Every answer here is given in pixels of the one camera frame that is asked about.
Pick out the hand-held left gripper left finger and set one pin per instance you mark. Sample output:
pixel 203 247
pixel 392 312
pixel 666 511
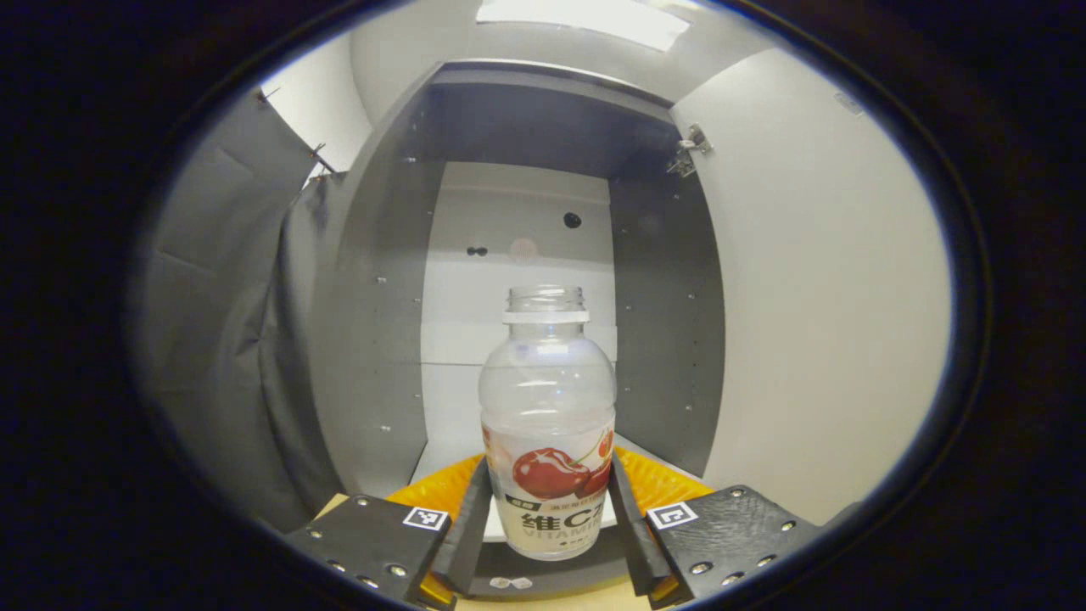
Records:
pixel 471 543

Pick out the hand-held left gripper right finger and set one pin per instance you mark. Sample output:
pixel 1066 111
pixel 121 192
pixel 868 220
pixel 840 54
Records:
pixel 632 543

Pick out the clear plastic bottle cherry label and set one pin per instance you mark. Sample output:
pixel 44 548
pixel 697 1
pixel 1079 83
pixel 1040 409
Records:
pixel 547 399

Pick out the grey cabinet door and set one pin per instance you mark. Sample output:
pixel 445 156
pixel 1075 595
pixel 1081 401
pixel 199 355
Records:
pixel 831 297

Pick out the dark grey cabinet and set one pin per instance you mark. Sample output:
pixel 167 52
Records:
pixel 373 339

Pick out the metal door hinge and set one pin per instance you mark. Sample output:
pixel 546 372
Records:
pixel 689 151

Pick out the black backdrop cloth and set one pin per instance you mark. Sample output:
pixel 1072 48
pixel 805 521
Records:
pixel 221 339

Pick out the large ceiling light panel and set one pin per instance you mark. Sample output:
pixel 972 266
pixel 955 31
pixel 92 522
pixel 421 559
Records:
pixel 585 19

